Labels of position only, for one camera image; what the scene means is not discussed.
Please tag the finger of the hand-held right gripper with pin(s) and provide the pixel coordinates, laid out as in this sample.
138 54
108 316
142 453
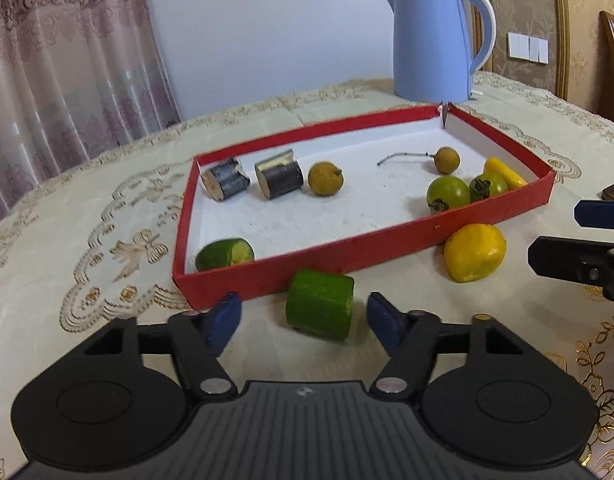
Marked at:
572 260
599 213

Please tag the brown longan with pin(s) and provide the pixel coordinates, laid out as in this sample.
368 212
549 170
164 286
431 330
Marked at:
447 159

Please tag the pink floral curtain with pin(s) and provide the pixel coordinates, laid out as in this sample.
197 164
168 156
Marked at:
62 60

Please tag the light blue electric kettle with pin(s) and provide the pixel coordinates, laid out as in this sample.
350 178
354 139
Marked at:
429 40

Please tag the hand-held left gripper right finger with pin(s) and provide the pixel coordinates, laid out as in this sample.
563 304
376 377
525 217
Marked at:
384 322

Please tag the white wall switch panel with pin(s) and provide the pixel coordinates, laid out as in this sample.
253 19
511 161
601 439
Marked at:
528 47

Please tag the red shallow cardboard box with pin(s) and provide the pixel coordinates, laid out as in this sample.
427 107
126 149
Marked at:
367 210

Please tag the speckled yellow round fruit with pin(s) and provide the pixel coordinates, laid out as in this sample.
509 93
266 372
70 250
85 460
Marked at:
325 178

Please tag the black sugarcane piece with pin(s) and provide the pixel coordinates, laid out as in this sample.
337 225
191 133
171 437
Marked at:
226 180
280 177

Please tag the green cucumber end piece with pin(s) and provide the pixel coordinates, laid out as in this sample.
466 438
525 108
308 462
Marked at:
224 254

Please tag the gold wall moulding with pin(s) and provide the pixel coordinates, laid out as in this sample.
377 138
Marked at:
561 25
479 10

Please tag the yellow lemon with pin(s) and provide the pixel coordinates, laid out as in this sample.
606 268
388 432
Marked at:
475 252

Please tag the green tomato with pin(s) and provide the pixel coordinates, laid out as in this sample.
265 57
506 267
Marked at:
449 192
488 186

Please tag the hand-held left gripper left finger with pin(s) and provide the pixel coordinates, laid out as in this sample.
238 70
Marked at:
224 320

